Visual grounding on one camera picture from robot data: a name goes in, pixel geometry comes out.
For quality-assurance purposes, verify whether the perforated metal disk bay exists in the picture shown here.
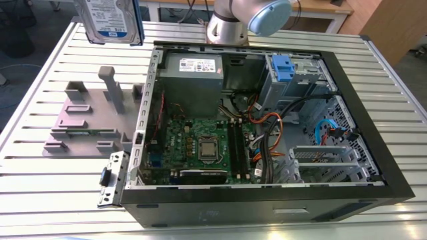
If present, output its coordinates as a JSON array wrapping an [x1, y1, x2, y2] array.
[[288, 144, 383, 185]]

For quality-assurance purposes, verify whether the hinged metal slot bracket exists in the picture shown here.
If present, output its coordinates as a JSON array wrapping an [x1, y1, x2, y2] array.
[[96, 151, 131, 208]]

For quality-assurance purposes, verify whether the black office chair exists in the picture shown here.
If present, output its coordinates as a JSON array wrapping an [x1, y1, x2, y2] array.
[[0, 0, 38, 60]]

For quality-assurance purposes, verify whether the green motherboard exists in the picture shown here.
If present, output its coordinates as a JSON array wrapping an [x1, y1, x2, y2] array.
[[144, 118, 264, 186]]

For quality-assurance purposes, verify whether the black graphics card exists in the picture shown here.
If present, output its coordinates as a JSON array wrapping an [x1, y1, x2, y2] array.
[[170, 169, 230, 186]]

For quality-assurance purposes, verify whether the blue plastic bay carrier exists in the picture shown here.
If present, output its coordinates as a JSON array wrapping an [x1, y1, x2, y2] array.
[[271, 54, 296, 82]]

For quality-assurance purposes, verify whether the silver CPU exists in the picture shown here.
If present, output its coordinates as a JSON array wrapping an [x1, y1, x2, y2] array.
[[199, 142, 218, 156]]

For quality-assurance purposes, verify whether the black open PC case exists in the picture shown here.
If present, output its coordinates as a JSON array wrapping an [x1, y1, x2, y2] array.
[[118, 39, 417, 228]]

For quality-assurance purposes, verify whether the red black twisted wire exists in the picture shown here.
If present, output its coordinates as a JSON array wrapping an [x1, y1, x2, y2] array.
[[151, 90, 167, 145]]

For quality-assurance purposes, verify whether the green RAM stick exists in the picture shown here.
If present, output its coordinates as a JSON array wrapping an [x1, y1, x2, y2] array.
[[66, 128, 102, 137]]

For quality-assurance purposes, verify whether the wooden top desk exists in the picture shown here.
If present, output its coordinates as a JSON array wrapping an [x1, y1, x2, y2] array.
[[132, 0, 355, 35]]

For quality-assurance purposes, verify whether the wooden cabinet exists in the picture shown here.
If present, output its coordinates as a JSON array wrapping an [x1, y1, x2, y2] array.
[[338, 0, 427, 67]]

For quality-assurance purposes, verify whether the metal disk bay cage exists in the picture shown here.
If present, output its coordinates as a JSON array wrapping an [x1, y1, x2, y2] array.
[[258, 53, 338, 121]]

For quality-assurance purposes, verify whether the black RAM slot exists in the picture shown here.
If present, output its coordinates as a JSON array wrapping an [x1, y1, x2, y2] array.
[[227, 118, 243, 180], [235, 118, 252, 180]]

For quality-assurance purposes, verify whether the black power connector wire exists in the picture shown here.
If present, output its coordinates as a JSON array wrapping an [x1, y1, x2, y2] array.
[[328, 127, 362, 145]]

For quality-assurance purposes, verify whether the CPU socket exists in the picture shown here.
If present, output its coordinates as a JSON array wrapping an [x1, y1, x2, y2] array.
[[196, 134, 222, 165]]

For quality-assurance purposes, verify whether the hard disk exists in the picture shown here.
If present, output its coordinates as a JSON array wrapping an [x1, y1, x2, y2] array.
[[72, 0, 146, 48]]

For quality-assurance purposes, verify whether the orange yellow power wire bundle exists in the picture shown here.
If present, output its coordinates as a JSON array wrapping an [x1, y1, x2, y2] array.
[[248, 112, 286, 157]]

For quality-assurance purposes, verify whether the silver power supply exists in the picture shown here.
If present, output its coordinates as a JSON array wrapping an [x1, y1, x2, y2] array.
[[156, 52, 224, 121]]

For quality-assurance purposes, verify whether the thick black cable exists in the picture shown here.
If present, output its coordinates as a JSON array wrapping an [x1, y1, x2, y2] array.
[[259, 94, 335, 185]]

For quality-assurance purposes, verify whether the grey parts rack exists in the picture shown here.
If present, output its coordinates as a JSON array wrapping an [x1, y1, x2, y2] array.
[[43, 66, 148, 159]]

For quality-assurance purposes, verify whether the blue data wire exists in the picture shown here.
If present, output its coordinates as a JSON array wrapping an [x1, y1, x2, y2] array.
[[315, 119, 343, 146]]

